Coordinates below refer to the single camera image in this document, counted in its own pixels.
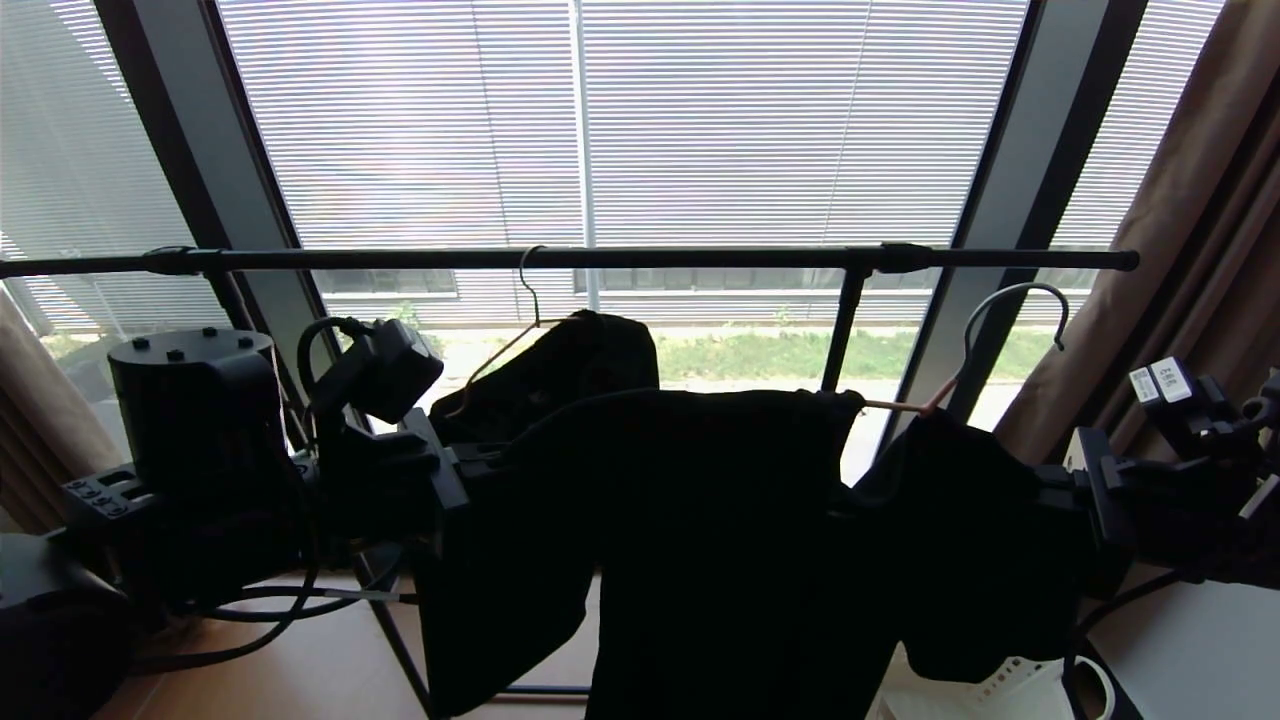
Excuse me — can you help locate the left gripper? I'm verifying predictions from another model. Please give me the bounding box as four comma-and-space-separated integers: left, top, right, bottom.
318, 408, 473, 557

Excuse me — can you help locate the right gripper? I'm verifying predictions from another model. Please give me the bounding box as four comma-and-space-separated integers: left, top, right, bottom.
1062, 426, 1238, 601

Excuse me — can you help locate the black garment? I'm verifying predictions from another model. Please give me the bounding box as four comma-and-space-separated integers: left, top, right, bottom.
428, 310, 661, 446
413, 386, 1101, 720

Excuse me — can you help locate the pink clothes hanger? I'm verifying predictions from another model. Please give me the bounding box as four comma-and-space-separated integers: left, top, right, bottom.
445, 246, 563, 421
860, 282, 1072, 417

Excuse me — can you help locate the white laundry basket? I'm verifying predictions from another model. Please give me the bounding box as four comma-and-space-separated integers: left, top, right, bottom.
868, 645, 1117, 720

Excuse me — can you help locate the black clothes rack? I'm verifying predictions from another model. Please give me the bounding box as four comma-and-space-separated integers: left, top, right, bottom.
0, 243, 1142, 720

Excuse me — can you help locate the brown curtain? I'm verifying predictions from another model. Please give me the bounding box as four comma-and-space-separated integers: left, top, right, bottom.
0, 290, 126, 536
995, 0, 1280, 466

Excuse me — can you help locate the window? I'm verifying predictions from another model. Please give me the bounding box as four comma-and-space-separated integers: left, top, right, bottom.
0, 0, 1226, 521

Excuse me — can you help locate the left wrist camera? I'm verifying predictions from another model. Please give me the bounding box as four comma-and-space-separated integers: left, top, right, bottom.
297, 316, 446, 426

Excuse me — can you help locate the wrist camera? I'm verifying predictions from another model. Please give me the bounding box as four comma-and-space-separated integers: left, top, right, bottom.
1128, 356, 1241, 463
297, 316, 446, 426

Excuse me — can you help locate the black cable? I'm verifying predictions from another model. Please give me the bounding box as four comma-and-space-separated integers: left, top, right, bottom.
130, 540, 421, 673
1060, 565, 1201, 720

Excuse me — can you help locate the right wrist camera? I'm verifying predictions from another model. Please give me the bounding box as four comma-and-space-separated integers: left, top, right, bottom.
1128, 356, 1241, 463

